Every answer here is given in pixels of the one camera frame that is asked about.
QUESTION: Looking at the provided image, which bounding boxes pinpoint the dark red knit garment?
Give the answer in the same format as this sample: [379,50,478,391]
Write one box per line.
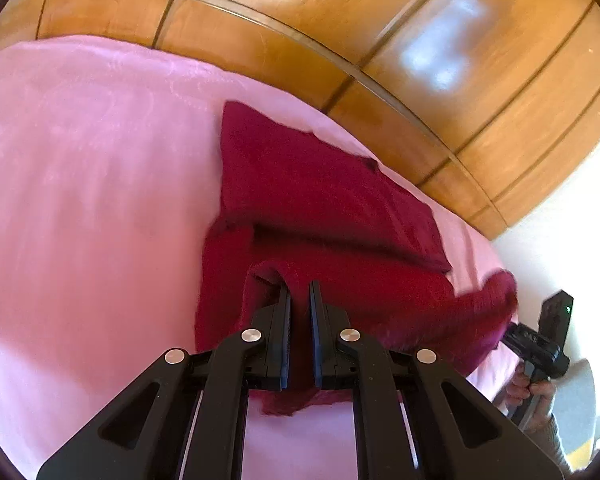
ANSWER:
[195,102,517,416]

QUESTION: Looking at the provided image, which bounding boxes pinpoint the pink bedspread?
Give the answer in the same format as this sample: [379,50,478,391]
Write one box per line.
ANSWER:
[0,34,524,480]

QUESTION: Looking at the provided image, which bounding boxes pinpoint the person's right hand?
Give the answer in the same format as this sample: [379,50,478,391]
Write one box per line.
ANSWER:
[504,363,557,434]

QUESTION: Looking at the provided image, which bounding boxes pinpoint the grey sleeve forearm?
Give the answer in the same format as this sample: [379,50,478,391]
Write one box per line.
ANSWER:
[526,415,573,478]

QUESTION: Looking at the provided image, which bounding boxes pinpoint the wooden panelled headboard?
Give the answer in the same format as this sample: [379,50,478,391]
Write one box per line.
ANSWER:
[0,0,600,238]

